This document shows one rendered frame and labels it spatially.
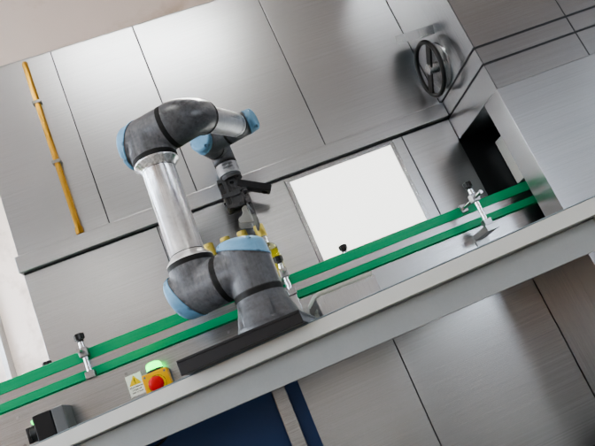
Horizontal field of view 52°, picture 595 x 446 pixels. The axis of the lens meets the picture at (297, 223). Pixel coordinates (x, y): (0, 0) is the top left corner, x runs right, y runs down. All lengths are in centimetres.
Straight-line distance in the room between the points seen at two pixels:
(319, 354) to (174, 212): 49
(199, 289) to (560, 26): 149
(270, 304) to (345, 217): 86
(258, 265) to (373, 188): 91
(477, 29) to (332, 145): 62
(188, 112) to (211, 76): 84
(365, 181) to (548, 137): 62
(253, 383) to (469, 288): 50
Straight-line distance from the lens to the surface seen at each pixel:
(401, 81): 242
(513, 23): 221
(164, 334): 179
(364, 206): 216
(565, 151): 205
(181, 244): 146
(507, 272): 132
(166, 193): 151
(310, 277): 190
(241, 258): 137
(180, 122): 154
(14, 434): 186
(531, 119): 205
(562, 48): 223
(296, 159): 220
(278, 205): 212
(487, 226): 192
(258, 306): 133
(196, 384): 134
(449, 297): 130
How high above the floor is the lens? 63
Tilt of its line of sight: 14 degrees up
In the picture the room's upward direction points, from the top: 23 degrees counter-clockwise
